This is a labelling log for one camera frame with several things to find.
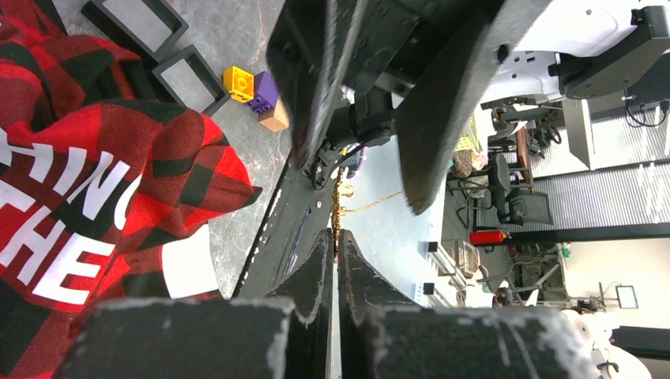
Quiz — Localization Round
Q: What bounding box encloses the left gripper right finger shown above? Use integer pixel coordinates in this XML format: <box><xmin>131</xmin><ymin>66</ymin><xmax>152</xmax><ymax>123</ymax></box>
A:
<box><xmin>338</xmin><ymin>230</ymin><xmax>594</xmax><ymax>378</ymax></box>

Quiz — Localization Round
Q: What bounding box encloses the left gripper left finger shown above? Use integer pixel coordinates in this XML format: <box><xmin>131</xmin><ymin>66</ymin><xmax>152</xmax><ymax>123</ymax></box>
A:
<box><xmin>55</xmin><ymin>230</ymin><xmax>333</xmax><ymax>378</ymax></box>

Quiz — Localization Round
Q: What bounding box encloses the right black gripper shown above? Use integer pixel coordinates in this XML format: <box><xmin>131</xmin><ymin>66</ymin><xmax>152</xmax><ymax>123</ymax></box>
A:
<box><xmin>265</xmin><ymin>0</ymin><xmax>544</xmax><ymax>215</ymax></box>

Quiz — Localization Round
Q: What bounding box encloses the gold brooch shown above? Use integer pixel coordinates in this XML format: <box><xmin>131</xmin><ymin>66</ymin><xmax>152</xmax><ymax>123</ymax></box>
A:
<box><xmin>330</xmin><ymin>168</ymin><xmax>403</xmax><ymax>253</ymax></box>

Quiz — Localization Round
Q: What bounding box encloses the red black plaid shirt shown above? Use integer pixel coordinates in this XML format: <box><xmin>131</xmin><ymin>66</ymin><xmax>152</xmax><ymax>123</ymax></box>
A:
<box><xmin>1</xmin><ymin>1</ymin><xmax>261</xmax><ymax>378</ymax></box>

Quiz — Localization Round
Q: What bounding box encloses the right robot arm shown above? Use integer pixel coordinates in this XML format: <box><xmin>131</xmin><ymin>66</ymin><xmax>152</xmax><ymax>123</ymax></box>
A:
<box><xmin>266</xmin><ymin>1</ymin><xmax>669</xmax><ymax>214</ymax></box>

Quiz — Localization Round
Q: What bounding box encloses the wooden cube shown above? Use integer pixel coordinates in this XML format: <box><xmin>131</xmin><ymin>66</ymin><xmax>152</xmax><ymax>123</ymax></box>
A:
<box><xmin>258</xmin><ymin>99</ymin><xmax>290</xmax><ymax>132</ymax></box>

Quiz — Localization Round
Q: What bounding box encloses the purple toy brick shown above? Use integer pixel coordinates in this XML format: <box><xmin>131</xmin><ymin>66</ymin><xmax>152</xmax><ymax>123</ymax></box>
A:
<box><xmin>247</xmin><ymin>71</ymin><xmax>279</xmax><ymax>114</ymax></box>

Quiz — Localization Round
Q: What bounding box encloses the yellow toy brick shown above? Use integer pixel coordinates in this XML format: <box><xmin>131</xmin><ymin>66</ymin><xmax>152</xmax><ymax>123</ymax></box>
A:
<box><xmin>223</xmin><ymin>66</ymin><xmax>254</xmax><ymax>103</ymax></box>

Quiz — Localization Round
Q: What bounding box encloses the black square frame near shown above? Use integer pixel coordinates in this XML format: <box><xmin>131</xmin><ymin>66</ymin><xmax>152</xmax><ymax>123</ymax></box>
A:
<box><xmin>151</xmin><ymin>45</ymin><xmax>230</xmax><ymax>116</ymax></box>

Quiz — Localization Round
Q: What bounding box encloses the black square frame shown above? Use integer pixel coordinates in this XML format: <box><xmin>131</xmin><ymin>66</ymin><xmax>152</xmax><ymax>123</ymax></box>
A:
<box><xmin>151</xmin><ymin>45</ymin><xmax>230</xmax><ymax>116</ymax></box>
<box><xmin>81</xmin><ymin>0</ymin><xmax>189</xmax><ymax>63</ymax></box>

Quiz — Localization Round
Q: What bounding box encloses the black square frame far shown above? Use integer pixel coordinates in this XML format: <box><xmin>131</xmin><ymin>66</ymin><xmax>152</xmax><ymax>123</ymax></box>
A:
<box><xmin>81</xmin><ymin>0</ymin><xmax>189</xmax><ymax>63</ymax></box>

